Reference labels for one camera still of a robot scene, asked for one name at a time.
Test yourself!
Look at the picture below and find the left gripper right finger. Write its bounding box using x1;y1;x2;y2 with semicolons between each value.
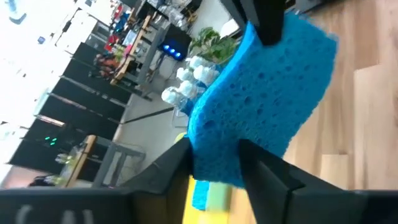
238;139;352;224

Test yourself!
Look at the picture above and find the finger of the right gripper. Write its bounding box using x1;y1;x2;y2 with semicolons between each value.
239;0;286;46

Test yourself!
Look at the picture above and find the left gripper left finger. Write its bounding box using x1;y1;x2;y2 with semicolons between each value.
119;136;193;224

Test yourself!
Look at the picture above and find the yellow plastic bin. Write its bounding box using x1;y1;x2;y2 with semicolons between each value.
174;132;233;224

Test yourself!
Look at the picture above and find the potted green plant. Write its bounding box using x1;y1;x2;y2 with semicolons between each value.
188;18;242;65

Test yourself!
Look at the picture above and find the wooden side table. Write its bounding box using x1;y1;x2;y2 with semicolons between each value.
63;134;146;189

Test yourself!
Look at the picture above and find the black box with blue lights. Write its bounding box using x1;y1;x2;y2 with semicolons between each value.
157;23;193;62

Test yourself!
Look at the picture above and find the black partition panel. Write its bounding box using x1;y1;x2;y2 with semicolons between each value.
7;42;133;175

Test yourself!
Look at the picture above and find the wooden background table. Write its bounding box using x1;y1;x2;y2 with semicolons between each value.
109;14;170;102

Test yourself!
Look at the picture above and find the clear bin with wire handle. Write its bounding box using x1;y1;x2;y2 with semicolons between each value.
169;54;224;128

